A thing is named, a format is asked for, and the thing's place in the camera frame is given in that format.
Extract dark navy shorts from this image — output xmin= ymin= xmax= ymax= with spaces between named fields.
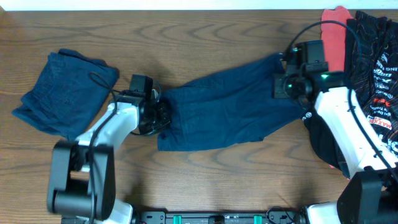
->
xmin=157 ymin=54 xmax=305 ymax=151

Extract navy blue garment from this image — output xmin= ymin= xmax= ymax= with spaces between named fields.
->
xmin=12 ymin=49 xmax=119 ymax=140

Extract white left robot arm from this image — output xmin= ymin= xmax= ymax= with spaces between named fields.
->
xmin=47 ymin=90 xmax=168 ymax=223

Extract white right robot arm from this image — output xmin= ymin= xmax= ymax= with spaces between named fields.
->
xmin=273 ymin=72 xmax=397 ymax=223

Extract red orange cloth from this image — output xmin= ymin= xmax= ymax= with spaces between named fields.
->
xmin=321 ymin=6 xmax=353 ymax=72

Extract black printed garment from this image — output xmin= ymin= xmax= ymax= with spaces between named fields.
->
xmin=301 ymin=10 xmax=398 ymax=180

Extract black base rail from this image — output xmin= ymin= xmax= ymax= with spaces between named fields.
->
xmin=60 ymin=203 xmax=307 ymax=224

